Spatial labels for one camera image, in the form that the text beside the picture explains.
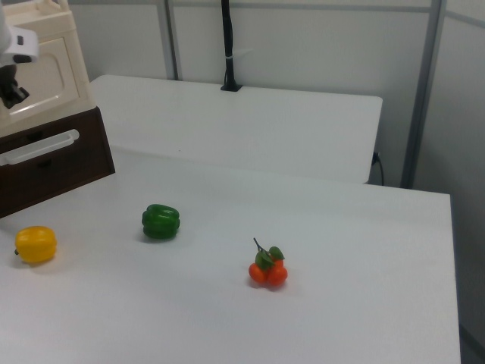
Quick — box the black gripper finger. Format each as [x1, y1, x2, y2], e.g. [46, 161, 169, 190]
[0, 64, 19, 92]
[2, 81, 31, 110]

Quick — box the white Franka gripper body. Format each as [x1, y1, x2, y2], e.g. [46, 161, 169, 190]
[0, 26, 40, 66]

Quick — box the cream cabinet door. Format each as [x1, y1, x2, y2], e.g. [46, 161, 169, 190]
[0, 36, 83, 127]

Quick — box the dark brown wooden drawer box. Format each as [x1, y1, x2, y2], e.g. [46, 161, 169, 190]
[0, 105, 117, 220]

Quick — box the yellow bell pepper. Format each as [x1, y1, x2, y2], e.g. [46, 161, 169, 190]
[14, 226, 58, 265]

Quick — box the green bell pepper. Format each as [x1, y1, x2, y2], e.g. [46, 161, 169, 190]
[142, 203, 181, 241]

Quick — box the orange fruit cluster with leaves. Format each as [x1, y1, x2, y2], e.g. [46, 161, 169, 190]
[248, 237, 289, 290]

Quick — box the white drawer handle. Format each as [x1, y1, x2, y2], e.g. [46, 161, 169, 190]
[0, 129, 81, 167]

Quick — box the cream plastic cabinet with handles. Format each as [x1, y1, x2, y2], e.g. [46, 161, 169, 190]
[0, 0, 96, 138]

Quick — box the narrow grey metal partition post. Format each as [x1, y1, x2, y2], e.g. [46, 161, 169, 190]
[158, 0, 182, 81]

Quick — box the black clamped camera stand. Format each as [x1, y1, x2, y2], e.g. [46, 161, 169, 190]
[220, 0, 244, 93]

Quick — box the black wall cable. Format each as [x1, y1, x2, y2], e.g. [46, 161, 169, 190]
[371, 151, 385, 187]

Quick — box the wide grey metal partition post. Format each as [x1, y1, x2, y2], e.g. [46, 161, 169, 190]
[399, 0, 445, 190]

